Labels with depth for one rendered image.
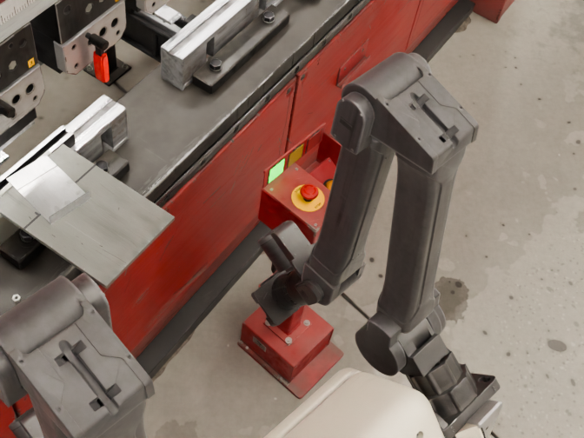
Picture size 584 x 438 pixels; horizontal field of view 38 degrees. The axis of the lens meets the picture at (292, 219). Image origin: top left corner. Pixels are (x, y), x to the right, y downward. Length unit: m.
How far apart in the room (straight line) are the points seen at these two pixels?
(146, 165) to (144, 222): 0.26
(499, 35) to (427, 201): 2.64
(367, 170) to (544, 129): 2.31
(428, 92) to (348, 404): 0.36
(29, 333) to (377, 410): 0.42
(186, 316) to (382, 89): 1.69
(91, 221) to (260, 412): 1.07
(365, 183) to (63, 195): 0.71
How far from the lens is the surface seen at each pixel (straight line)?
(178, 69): 1.84
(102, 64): 1.48
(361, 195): 1.01
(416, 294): 1.06
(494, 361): 2.64
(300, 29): 2.04
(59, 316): 0.72
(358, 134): 0.89
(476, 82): 3.32
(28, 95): 1.43
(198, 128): 1.81
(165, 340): 2.46
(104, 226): 1.51
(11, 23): 1.33
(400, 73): 0.90
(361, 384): 1.01
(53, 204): 1.55
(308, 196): 1.80
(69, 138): 1.65
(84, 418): 0.69
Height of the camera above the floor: 2.25
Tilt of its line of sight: 55 degrees down
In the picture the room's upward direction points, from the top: 11 degrees clockwise
